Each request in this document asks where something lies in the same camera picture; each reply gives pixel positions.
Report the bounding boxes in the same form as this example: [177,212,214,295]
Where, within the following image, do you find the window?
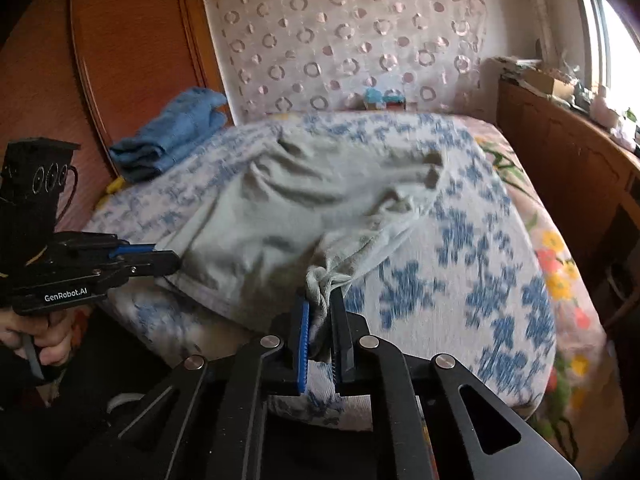
[570,0,640,113]

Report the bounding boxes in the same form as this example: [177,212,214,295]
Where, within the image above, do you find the circle patterned curtain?
[206,0,489,124]

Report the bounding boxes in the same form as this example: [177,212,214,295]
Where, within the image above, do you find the grey pants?
[155,132,451,361]

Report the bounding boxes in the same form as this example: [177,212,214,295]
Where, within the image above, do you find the person's left hand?
[0,305,74,368]

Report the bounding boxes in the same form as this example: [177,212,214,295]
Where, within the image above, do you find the long wooden cabinet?
[495,77,640,333]

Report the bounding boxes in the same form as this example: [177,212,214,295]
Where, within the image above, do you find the wooden headboard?
[0,0,236,243]

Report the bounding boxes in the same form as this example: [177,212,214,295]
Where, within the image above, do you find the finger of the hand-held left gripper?
[109,241,159,261]
[120,249,182,279]

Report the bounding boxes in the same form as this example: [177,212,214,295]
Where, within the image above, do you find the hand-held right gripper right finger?
[329,285,582,480]

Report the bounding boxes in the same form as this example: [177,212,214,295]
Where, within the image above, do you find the folded blue jeans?
[108,87,229,184]

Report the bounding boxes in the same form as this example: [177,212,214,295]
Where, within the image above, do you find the white corner curtain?
[529,0,562,72]

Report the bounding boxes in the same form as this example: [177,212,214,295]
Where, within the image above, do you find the blue floral bed sheet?
[84,110,560,423]

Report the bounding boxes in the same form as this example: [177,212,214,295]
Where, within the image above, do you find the open cardboard box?
[520,66,577,99]

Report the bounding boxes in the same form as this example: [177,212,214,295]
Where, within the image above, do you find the colourful floral blanket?
[470,115,613,443]

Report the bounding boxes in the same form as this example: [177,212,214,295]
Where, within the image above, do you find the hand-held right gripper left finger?
[65,294,312,480]

